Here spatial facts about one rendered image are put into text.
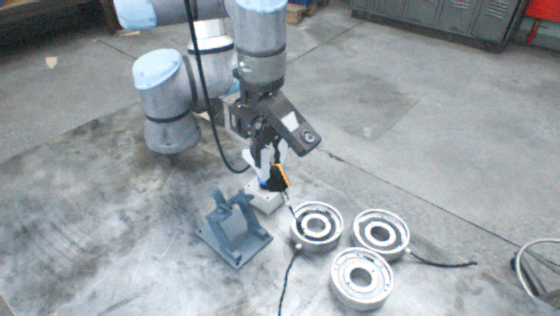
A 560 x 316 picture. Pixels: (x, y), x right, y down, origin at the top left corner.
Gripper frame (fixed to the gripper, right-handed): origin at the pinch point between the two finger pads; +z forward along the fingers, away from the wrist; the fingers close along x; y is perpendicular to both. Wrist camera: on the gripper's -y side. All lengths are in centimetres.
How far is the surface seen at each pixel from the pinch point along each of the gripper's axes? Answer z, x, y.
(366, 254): 10.1, -3.4, -20.3
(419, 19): 78, -321, 104
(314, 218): 10.6, -3.9, -7.8
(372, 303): 9.4, 4.4, -26.1
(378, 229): 11.4, -11.1, -18.6
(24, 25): 82, -54, 387
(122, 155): 13.2, 11.2, 43.2
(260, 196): 8.7, 0.4, 3.4
